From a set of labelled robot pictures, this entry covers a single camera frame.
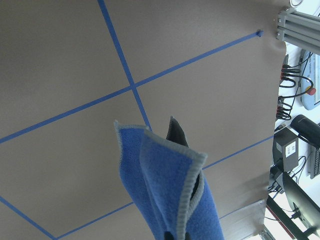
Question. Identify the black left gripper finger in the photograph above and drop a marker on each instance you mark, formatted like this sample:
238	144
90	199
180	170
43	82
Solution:
175	133

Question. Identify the blue grey towel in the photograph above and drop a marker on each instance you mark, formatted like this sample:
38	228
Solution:
165	180

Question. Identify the black power adapter box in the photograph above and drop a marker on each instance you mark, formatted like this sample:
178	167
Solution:
285	150

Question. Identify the black cylinder device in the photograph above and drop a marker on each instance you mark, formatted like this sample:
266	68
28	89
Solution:
307	129

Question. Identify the teach pendant with red button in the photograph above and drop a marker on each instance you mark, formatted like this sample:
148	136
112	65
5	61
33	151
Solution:
310	70

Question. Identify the black monitor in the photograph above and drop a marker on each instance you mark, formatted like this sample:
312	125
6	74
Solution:
303	207

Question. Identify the aluminium frame post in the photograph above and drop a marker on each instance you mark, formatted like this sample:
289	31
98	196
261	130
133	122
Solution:
299	29

